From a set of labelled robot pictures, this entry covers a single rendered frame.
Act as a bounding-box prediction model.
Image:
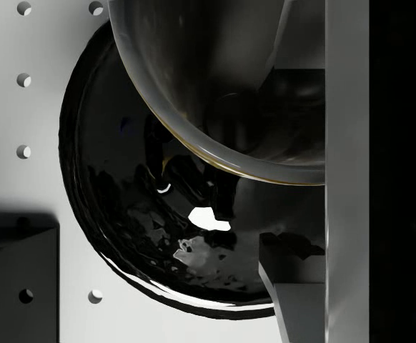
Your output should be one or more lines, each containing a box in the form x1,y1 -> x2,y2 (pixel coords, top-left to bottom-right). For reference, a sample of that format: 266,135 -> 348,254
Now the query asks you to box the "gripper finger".
258,231 -> 327,343
260,0 -> 327,94

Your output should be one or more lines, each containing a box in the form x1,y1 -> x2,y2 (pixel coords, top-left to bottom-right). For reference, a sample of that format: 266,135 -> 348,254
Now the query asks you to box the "black mug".
107,0 -> 327,186

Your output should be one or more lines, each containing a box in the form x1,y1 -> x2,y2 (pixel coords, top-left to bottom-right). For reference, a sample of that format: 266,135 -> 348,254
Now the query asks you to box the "black plate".
58,19 -> 277,320

